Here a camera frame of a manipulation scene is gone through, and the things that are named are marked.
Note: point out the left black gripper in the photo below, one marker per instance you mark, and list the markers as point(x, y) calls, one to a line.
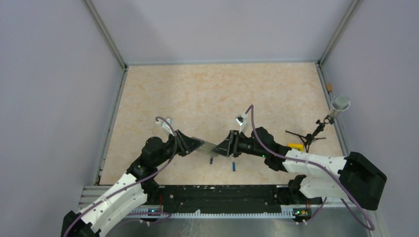
point(192, 144)

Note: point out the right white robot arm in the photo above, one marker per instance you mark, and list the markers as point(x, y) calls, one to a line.
point(351, 177)

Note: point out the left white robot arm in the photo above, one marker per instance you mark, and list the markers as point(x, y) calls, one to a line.
point(133, 189)

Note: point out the grey white remote control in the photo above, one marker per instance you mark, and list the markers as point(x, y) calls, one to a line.
point(206, 147)

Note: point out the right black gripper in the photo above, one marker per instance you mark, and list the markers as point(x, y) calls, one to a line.
point(224, 148)

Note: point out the small tan cork piece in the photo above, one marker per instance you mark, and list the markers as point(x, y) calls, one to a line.
point(328, 87)

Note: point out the silver microphone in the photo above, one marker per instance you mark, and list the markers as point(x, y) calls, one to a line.
point(338, 104)

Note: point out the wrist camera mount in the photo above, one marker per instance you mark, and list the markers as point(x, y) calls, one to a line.
point(242, 121)
point(165, 124)

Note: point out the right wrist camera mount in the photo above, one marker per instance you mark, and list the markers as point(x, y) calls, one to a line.
point(242, 121)

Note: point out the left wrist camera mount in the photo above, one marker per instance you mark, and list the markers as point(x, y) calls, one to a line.
point(165, 124)

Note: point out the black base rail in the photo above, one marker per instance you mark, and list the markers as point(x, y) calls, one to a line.
point(227, 199)

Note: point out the yellow battery cover block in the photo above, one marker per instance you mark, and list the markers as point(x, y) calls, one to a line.
point(299, 147)

